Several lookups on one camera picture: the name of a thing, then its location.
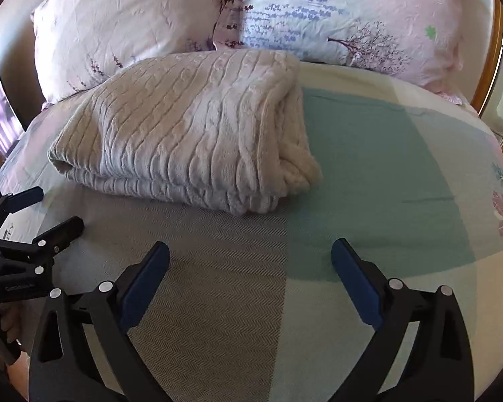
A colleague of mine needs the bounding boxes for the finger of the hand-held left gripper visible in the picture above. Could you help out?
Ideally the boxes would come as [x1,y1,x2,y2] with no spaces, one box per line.
[0,186,45,220]
[23,216,86,266]

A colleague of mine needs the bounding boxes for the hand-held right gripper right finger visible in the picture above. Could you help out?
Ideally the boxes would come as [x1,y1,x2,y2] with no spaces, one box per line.
[330,238,475,402]

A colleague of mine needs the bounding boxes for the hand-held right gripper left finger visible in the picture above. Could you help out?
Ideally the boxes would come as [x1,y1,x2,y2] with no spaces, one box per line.
[27,241,171,402]

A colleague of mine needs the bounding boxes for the person's left hand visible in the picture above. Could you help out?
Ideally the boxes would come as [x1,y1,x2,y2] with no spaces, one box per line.
[0,302,24,354]

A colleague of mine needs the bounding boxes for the green grey cream plaid blanket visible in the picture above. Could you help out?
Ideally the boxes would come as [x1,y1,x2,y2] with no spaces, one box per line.
[36,64,503,402]

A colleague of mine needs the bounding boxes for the pink floral pillow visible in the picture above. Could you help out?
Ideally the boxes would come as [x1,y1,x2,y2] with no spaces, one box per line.
[31,0,229,103]

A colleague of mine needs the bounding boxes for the pink white lavender print pillow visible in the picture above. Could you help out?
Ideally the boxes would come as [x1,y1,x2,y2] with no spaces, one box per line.
[213,0,479,105]

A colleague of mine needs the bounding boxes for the beige cable-knit fleece blanket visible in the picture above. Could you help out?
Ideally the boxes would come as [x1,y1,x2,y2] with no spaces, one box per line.
[47,48,323,217]

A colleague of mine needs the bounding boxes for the wooden bed frame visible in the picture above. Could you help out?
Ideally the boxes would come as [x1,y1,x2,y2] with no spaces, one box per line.
[469,0,503,177]

